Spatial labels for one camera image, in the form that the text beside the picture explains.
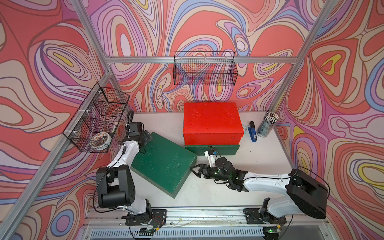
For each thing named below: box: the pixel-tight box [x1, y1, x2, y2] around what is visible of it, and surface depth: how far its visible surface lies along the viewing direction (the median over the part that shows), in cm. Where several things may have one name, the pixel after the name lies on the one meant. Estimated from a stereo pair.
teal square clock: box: [243, 125, 249, 133], surface depth 110 cm
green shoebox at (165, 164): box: [130, 132, 198, 198], surface depth 82 cm
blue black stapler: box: [247, 121, 258, 142], surface depth 106 cm
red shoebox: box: [183, 102, 244, 145], surface depth 85 cm
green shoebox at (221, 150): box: [184, 144, 240, 156], surface depth 88 cm
